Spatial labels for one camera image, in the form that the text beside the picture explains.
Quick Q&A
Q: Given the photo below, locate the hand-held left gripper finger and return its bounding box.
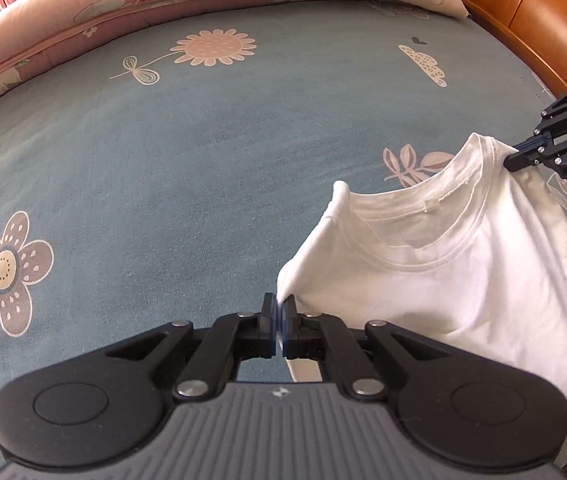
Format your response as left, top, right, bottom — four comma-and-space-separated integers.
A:
106, 294, 278, 402
282, 294, 451, 402

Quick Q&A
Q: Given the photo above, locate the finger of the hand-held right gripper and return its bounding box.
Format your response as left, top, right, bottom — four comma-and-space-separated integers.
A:
506, 127, 567, 171
513, 91, 567, 155

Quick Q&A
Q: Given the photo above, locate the white printed t-shirt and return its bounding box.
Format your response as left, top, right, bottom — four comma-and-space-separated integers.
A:
276, 131, 567, 403

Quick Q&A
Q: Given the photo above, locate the wooden headboard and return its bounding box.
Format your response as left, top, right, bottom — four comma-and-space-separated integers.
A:
433, 0, 567, 111

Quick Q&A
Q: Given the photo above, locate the blue floral bed sheet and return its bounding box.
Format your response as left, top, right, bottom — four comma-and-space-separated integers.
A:
0, 0, 567, 456

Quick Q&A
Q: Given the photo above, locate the pink floral quilt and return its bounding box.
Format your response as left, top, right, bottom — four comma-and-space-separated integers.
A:
0, 0, 469, 126

